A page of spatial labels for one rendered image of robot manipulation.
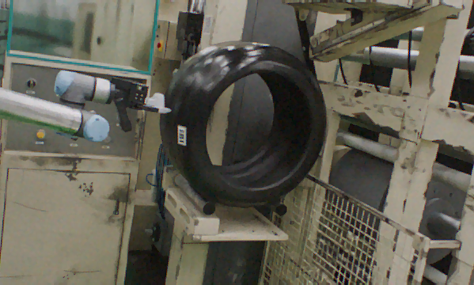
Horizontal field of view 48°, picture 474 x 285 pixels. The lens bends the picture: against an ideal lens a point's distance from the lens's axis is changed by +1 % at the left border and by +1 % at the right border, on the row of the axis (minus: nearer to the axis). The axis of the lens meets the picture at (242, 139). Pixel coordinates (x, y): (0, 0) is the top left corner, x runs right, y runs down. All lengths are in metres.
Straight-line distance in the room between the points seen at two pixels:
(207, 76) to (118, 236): 0.98
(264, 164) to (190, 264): 0.53
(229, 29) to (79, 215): 0.99
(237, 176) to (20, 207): 0.87
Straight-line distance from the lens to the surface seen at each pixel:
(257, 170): 2.10
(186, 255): 2.25
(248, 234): 1.89
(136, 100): 1.70
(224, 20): 2.07
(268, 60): 1.74
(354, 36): 1.92
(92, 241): 2.38
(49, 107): 1.49
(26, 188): 2.26
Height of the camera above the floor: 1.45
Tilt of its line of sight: 10 degrees down
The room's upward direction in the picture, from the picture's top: 9 degrees clockwise
